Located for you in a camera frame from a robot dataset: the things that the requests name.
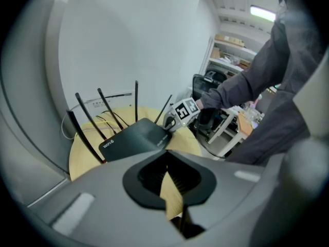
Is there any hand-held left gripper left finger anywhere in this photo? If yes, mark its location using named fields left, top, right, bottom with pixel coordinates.
left=27, top=149, right=186, bottom=247

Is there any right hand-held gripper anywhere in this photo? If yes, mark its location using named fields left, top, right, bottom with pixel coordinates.
left=162, top=98, right=202, bottom=137

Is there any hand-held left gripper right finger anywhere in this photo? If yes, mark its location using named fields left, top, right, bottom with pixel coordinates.
left=166, top=149, right=281, bottom=247

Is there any black router with antennas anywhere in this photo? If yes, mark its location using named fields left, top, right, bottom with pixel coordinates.
left=66, top=80, right=173, bottom=164

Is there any person's right forearm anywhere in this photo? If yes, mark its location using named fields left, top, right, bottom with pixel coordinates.
left=194, top=60, right=281, bottom=110

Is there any black office chair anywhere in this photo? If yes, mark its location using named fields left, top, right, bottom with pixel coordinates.
left=192, top=69, right=228, bottom=138

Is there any round wooden table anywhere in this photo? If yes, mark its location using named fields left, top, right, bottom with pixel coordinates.
left=68, top=106, right=204, bottom=221

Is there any wooden board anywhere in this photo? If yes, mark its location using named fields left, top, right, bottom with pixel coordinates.
left=236, top=112, right=254, bottom=136

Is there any cardboard box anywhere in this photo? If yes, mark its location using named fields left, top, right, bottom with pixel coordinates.
left=214, top=34, right=245, bottom=47
left=210, top=47, right=225, bottom=59

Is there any white storage shelf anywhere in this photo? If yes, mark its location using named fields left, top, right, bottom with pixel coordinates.
left=203, top=33, right=258, bottom=74

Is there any person in grey jacket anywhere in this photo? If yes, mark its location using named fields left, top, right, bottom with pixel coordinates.
left=226, top=0, right=329, bottom=166

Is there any grey door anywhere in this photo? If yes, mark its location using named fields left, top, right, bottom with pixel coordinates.
left=0, top=0, right=78, bottom=208

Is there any ceiling light panel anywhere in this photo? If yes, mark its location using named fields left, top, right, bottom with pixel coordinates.
left=250, top=5, right=277, bottom=23

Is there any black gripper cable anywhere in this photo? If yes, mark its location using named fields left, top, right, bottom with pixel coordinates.
left=196, top=126, right=226, bottom=160

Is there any white frame desk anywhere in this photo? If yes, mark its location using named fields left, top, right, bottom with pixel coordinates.
left=207, top=106, right=251, bottom=157

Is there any white cable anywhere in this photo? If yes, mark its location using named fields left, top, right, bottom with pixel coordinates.
left=61, top=103, right=78, bottom=140

